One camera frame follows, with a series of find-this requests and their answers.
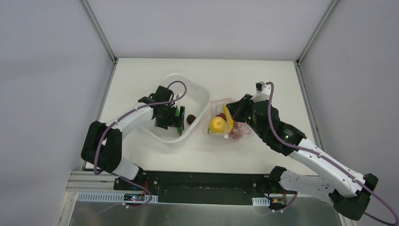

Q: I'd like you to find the right aluminium frame post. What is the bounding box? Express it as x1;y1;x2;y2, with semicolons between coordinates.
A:
296;0;341;66

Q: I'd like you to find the red grape bunch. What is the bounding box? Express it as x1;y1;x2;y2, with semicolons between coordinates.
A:
229;126;246;140

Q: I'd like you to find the clear pink zip bag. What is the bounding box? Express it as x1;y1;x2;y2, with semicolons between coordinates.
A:
201;98;254;140

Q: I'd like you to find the aluminium frame post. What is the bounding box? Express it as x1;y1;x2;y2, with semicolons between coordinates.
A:
296;0;341;66
79;0;117;64

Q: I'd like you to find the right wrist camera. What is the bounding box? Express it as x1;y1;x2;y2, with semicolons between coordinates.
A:
251;81;271;102

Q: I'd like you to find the white plastic basket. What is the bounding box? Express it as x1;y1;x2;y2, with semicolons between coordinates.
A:
138;73;211;144

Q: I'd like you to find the purple cable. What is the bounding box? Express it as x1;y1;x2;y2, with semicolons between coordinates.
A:
93;81;188;210
265;81;399;226

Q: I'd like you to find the left aluminium frame post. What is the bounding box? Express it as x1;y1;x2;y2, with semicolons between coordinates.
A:
79;0;117;64

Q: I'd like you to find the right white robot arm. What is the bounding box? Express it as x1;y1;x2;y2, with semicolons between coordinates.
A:
226;94;378;221

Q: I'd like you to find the yellow lemon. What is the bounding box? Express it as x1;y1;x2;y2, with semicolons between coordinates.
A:
209;117;226;134

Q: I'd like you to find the green chili pepper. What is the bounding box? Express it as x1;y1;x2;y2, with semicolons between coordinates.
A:
175;106;185;136

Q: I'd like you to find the yellow banana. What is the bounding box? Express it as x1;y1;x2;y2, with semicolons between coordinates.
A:
223;105;234;134

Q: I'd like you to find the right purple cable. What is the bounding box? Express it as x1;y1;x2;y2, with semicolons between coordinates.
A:
265;81;399;226

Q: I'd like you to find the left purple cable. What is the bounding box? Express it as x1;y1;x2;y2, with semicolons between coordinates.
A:
93;81;188;210

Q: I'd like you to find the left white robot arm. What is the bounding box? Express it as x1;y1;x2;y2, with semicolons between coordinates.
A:
81;86;185;190

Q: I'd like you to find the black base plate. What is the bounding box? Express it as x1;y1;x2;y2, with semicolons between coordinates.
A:
113;170;290;207

